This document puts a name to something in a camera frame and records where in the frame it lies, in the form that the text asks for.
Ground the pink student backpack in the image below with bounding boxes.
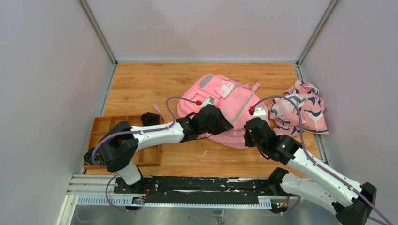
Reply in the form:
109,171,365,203
182,74,260,149

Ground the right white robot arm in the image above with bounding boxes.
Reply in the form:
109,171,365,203
244,117,377,225

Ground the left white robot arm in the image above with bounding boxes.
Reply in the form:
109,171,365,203
96,104,233,194

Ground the pink patterned cloth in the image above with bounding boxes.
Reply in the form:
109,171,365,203
268,80,329,137

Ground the wooden compartment tray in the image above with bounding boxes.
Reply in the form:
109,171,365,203
86,115,164,167

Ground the blue yellow rolled sock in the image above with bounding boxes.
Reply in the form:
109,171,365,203
84,148,105,166

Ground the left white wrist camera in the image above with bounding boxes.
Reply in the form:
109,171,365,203
195,97,215,108

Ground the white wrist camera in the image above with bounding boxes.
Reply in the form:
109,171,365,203
248,106,268,120
195,97,215,108

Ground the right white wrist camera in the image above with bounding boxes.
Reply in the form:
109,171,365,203
248,106,268,120

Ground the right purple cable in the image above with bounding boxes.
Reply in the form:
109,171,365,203
248,95,394,225

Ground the purple cable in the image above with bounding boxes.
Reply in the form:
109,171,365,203
248,95,394,225
91,96,203,212

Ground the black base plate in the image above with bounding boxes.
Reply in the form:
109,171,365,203
113,176,293,205

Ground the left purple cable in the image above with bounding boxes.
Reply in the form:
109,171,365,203
91,96,203,212

